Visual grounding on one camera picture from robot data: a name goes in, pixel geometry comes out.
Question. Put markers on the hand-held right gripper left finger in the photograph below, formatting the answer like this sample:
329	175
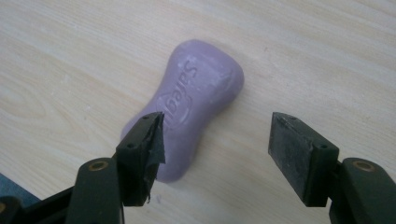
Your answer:
138	161

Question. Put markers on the purple soap bar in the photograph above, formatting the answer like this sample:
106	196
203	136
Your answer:
199	93

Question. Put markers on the blue cloth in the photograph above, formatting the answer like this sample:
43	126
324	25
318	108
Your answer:
12	191

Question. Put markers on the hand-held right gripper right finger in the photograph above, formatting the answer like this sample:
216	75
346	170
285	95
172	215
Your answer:
299	158

